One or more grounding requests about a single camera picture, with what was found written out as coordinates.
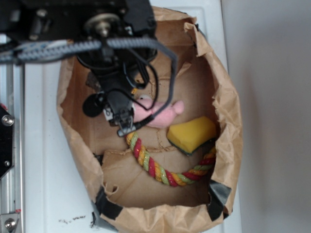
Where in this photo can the aluminium frame rail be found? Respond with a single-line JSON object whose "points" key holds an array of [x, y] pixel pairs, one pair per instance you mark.
{"points": [[12, 217]]}

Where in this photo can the black metal bracket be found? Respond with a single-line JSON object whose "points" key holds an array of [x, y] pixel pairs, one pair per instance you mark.
{"points": [[7, 160]]}

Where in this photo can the pink plush bunny toy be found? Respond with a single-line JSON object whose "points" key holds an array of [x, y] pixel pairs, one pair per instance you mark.
{"points": [[164, 118]]}

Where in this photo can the white plastic tray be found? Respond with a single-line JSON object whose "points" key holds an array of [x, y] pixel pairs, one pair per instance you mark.
{"points": [[55, 198]]}

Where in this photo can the yellow green sponge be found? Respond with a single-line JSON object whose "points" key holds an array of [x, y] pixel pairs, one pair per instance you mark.
{"points": [[191, 135]]}

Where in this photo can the brown paper bag bin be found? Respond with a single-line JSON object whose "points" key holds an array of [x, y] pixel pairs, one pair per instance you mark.
{"points": [[123, 193]]}

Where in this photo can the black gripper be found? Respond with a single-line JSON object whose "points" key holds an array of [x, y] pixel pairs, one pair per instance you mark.
{"points": [[114, 72]]}

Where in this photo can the multicolour twisted rope toy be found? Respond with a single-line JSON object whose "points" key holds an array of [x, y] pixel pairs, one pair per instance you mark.
{"points": [[160, 174]]}

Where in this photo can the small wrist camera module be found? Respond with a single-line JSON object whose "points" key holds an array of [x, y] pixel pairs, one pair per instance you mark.
{"points": [[118, 111]]}

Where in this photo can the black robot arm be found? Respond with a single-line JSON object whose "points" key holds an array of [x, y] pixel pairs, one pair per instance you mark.
{"points": [[114, 39]]}

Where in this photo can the black round knob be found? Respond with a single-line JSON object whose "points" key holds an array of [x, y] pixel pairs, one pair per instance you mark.
{"points": [[94, 105]]}

